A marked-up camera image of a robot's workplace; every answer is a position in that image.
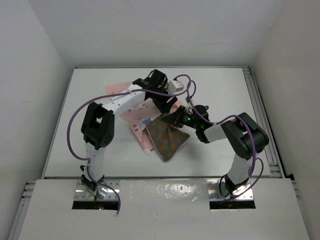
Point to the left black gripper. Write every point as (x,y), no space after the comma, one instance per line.
(164,106)

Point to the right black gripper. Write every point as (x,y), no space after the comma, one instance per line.
(178,118)

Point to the grey orange dotted pillow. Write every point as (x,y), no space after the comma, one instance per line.
(166,139)

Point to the pink cartoon print pillowcase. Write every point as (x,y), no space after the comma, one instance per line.
(138,117)

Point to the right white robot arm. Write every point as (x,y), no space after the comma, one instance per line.
(245,136)

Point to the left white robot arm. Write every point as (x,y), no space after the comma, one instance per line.
(98,126)

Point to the white front cover board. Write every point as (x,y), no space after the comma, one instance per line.
(163,210)

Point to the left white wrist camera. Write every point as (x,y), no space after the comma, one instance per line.
(175,86)

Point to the right aluminium frame rail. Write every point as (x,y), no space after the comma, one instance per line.
(270,152)

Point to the aluminium frame rail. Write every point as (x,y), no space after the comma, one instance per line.
(22,210)
(270,152)

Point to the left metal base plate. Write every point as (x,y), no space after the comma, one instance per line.
(102,194)

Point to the left aluminium frame rail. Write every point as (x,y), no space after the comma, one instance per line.
(22,210)

